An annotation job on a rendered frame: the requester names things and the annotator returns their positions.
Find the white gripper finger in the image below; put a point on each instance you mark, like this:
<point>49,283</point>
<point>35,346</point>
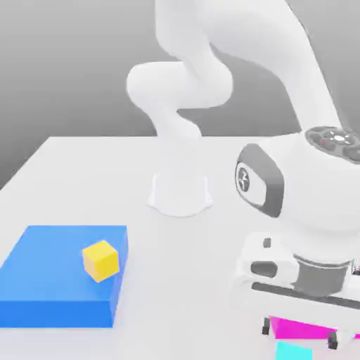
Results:
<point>333,340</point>
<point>265,327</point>

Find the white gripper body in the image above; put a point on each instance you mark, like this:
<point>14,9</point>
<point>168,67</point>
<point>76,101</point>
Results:
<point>281,305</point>

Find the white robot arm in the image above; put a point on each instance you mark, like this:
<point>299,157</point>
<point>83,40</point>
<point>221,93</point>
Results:
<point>309,182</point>

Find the small cyan cube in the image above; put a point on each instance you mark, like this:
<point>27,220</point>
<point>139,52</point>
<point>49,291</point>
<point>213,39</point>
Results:
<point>292,351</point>

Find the small yellow cube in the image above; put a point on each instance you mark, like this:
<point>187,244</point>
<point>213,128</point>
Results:
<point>100,261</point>

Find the large magenta box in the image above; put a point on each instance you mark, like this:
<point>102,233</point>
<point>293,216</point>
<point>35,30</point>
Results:
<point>298,329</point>

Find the large blue box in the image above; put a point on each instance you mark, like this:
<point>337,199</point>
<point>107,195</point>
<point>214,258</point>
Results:
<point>47,275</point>

